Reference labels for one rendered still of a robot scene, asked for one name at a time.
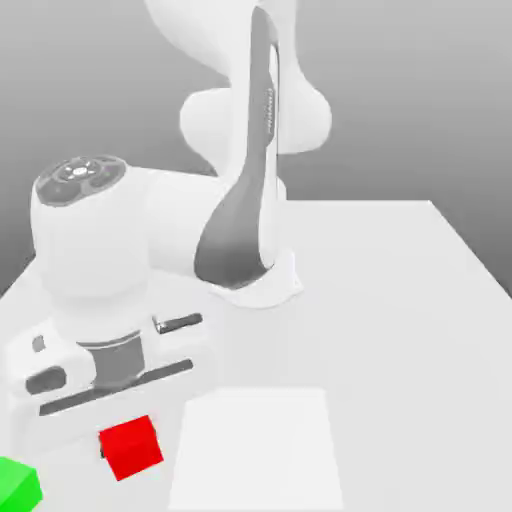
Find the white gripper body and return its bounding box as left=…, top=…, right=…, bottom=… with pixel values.
left=7, top=356, right=214, bottom=455

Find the small red cube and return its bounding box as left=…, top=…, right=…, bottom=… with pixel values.
left=98, top=414, right=165, bottom=482

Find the small green cube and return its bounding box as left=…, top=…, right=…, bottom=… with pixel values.
left=0, top=456, right=44, bottom=512

